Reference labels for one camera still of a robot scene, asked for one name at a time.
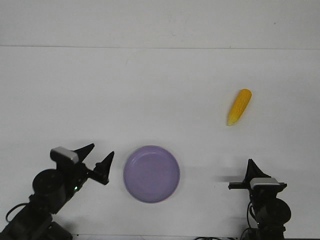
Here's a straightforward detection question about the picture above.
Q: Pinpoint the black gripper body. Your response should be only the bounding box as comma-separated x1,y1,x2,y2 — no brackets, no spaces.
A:
55,159,111,196
228,175,287,199

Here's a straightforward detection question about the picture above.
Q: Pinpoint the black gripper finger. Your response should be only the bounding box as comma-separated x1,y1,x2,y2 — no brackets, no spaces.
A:
245,159,254,180
93,151,115,182
72,143,95,163
252,160,271,178

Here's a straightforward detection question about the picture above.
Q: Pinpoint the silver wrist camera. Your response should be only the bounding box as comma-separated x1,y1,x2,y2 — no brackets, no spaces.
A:
249,177,280,193
50,146,79,164

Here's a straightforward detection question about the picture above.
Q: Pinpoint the yellow corn cob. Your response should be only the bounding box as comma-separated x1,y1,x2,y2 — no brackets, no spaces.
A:
227,88,252,126

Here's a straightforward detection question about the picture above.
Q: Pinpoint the purple round plate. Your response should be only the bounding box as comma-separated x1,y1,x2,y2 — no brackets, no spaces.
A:
123,145,181,204

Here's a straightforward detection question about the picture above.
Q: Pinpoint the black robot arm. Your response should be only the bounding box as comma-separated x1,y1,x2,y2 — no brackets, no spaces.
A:
0,143,115,240
228,159,292,240

